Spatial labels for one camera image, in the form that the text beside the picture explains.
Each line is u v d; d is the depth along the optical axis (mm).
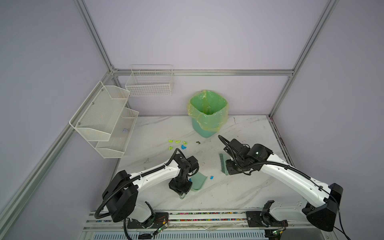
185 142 1041
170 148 1014
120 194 415
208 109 1079
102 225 732
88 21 717
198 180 860
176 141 1043
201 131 1088
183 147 1012
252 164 482
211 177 882
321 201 391
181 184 684
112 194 387
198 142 1043
